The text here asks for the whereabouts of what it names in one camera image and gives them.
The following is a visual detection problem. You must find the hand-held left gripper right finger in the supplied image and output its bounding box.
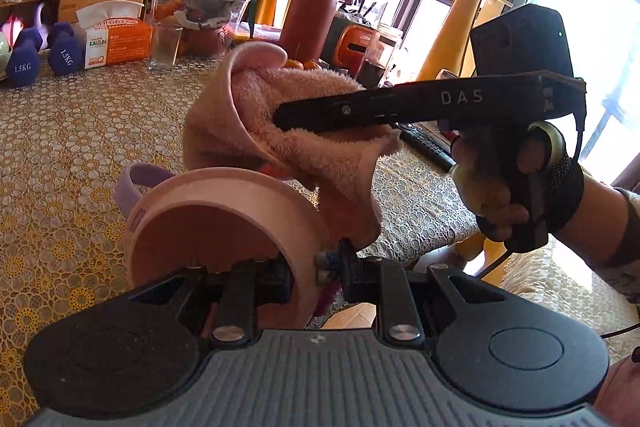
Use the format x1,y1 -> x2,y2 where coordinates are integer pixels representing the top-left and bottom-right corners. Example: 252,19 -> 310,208
314,239 -> 506,348

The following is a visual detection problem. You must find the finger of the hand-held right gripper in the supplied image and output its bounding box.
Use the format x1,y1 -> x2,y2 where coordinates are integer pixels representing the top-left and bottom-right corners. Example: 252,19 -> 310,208
272,82 -> 416,132

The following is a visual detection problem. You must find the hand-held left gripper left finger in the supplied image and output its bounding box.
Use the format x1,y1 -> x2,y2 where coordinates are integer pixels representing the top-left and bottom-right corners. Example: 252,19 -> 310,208
129,257 -> 296,350

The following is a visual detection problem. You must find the pink fluffy towel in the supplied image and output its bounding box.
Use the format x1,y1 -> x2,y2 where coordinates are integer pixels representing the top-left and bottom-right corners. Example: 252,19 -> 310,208
182,42 -> 404,254

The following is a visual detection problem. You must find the pink plastic container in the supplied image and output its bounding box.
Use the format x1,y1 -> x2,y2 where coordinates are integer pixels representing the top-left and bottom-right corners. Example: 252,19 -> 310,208
114,163 -> 332,329

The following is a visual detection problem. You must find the person's right forearm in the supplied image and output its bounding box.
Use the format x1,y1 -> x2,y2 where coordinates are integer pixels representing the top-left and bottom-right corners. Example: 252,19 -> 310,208
549,177 -> 640,308

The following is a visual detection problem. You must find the person's right hand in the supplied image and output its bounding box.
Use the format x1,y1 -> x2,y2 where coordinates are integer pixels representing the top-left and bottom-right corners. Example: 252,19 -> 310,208
449,123 -> 586,244

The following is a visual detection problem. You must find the yellow giraffe figure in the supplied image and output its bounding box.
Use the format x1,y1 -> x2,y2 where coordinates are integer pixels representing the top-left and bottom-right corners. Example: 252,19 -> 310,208
417,0 -> 506,84

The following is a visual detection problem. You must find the orange black appliance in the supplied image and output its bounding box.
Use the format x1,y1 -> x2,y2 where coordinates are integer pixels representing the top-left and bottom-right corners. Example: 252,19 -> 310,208
320,13 -> 382,72

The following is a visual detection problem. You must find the clear glass jar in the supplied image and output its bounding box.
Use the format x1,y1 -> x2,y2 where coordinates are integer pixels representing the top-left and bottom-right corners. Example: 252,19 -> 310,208
366,22 -> 404,88

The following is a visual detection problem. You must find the black remote control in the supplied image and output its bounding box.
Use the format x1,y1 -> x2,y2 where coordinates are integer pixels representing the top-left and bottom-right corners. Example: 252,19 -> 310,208
399,124 -> 457,171

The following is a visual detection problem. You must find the maroon water bottle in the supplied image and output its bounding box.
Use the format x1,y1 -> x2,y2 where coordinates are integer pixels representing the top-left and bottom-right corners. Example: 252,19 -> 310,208
278,0 -> 342,66

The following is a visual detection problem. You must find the clear drinking glass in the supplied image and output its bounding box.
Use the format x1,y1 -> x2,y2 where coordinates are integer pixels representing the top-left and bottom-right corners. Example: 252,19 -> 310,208
148,21 -> 184,73

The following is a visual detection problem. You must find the lace covered chair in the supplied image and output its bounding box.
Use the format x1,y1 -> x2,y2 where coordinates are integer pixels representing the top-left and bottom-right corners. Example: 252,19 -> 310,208
492,234 -> 640,343

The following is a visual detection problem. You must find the orange white tissue box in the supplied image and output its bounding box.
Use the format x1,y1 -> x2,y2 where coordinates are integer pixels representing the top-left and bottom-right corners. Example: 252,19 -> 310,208
75,1 -> 153,70

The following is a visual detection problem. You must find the patterned lace tablecloth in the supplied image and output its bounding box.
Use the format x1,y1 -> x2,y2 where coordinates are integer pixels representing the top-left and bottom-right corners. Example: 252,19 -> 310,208
0,49 -> 481,410

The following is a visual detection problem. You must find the purple dumbbell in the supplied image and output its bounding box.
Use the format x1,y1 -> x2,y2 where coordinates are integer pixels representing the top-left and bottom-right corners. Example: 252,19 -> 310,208
47,22 -> 84,78
5,28 -> 44,88

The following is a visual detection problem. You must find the pink white kettlebell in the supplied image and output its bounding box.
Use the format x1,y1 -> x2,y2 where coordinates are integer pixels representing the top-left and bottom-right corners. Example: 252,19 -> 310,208
0,3 -> 52,54

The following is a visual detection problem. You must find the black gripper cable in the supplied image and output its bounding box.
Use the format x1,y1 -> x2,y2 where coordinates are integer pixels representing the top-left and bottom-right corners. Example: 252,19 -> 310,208
477,244 -> 518,280

